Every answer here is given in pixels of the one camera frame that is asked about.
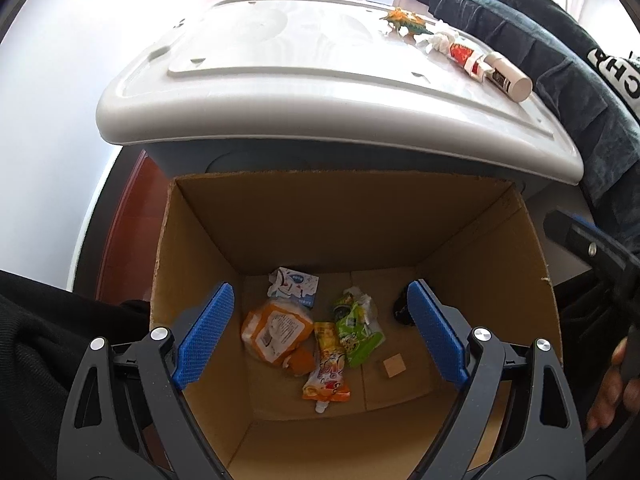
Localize red white wrapper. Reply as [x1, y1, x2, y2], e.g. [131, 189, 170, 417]
[447, 42, 493, 83]

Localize dark blue fabric sofa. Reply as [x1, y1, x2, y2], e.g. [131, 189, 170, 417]
[390, 0, 640, 251]

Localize black cushion with white print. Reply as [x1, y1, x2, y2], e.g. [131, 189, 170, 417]
[585, 42, 640, 111]

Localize crumpled white tissue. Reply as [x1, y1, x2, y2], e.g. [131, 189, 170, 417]
[417, 19, 461, 53]

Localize person's right hand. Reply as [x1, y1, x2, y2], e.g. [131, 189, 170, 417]
[586, 336, 629, 432]

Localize white orange snack bag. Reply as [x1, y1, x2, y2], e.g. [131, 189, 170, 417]
[241, 297, 316, 378]

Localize orange spouted drink pouch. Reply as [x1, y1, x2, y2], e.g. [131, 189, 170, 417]
[301, 321, 352, 413]

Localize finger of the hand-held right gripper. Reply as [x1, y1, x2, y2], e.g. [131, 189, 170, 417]
[544, 211, 640, 301]

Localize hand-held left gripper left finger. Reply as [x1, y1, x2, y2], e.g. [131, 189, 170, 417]
[56, 281, 236, 480]

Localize orange green toy figure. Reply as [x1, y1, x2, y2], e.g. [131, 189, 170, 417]
[378, 6, 435, 38]

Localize person's black clothing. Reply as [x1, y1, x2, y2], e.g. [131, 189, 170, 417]
[0, 270, 153, 480]

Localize white cylindrical bottle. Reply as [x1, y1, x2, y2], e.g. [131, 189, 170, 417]
[482, 51, 533, 103]

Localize grey plastic bin lid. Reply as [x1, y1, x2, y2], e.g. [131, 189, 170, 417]
[95, 0, 586, 196]

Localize black cloth piece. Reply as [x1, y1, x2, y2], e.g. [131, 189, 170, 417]
[392, 285, 416, 328]

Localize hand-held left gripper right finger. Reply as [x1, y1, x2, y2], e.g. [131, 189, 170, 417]
[406, 279, 587, 480]

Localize blue white paper carton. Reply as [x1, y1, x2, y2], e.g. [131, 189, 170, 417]
[267, 266, 321, 308]

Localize brown cardboard box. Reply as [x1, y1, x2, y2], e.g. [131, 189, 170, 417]
[149, 170, 565, 480]

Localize green snack packet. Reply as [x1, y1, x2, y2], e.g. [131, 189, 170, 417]
[334, 286, 386, 368]

